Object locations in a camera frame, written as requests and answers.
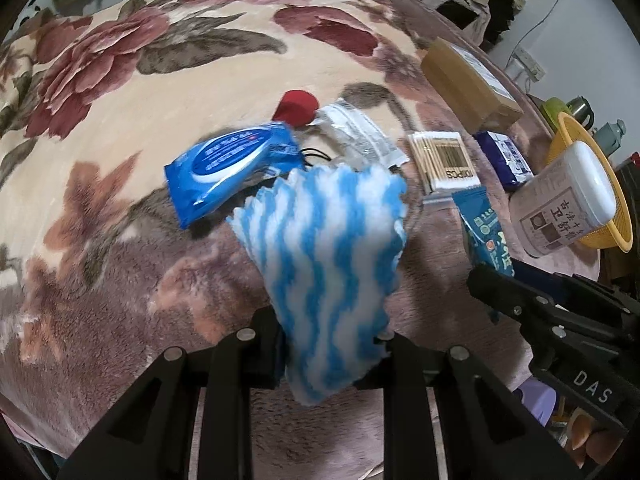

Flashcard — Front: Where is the cardboard box with label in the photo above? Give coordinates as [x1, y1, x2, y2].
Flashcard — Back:
[421, 38, 523, 134]

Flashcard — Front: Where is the orange plastic basket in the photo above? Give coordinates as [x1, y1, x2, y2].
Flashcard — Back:
[546, 112, 634, 252]

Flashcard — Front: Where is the red makeup sponge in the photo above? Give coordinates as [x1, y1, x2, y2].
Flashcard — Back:
[272, 90, 319, 128]

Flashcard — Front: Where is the blue white striped cloth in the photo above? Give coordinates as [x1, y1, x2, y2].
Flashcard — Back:
[228, 165, 408, 405]

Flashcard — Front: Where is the teal snack packet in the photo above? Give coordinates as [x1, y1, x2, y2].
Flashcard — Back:
[452, 186, 514, 276]

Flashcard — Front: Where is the wall power strip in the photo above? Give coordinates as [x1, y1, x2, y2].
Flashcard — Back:
[513, 47, 546, 82]

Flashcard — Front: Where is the grey green thermos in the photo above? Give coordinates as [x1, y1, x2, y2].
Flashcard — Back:
[593, 119, 626, 157]

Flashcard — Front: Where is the cotton swab pack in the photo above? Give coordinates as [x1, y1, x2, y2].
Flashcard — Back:
[408, 131, 480, 203]

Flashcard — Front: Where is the white lidded canister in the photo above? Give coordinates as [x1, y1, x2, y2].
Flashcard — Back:
[509, 151, 593, 258]

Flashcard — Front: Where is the clear white sachet packet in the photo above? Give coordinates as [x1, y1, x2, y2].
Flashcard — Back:
[310, 98, 409, 170]

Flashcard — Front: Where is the dark blue tissue pack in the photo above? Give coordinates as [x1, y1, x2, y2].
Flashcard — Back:
[474, 131, 534, 192]

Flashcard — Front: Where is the black hair tie with pearl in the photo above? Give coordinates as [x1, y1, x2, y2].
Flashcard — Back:
[298, 146, 334, 167]

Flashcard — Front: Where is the steel electric kettle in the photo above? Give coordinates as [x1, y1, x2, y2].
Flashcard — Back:
[566, 96, 594, 130]

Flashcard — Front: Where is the blue wet wipes pack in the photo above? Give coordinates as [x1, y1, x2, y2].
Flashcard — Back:
[164, 122, 304, 229]

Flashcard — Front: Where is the floral plush blanket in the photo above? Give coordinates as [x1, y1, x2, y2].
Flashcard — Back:
[1, 0, 551, 479]

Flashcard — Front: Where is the lavender plastic stool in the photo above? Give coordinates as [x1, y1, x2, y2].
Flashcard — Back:
[514, 377, 558, 426]

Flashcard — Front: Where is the green mesh food cover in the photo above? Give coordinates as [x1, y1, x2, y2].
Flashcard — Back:
[539, 96, 573, 131]

